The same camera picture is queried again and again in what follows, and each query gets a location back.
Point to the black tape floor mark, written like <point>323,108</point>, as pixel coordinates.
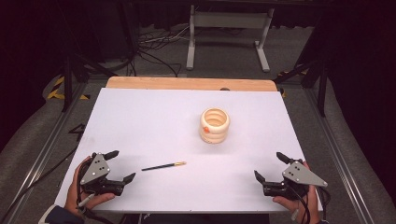
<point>77,130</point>

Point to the person's left hand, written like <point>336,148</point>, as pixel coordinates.
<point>73,194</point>

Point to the white metal stand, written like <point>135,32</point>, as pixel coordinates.
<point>230,20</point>

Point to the black tripod stand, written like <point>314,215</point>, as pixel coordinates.
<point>322,81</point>
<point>68,81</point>

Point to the white table mat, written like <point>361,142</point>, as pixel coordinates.
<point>174,130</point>

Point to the aluminium floor rail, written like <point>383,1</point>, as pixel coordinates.
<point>40,155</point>
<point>339,149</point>

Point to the wooden table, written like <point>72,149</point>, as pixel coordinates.
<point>186,84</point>

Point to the cream ribbed pen holder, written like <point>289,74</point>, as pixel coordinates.
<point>214,129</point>

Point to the yellow black floor tape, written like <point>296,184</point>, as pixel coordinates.
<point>56,93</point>

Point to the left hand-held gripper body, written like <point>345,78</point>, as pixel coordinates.
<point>95,169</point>

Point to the dark pencil with yellow end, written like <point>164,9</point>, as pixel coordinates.
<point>162,166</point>

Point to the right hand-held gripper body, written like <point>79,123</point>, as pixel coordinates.
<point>300,175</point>

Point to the person's right hand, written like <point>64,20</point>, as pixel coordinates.
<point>306,207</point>

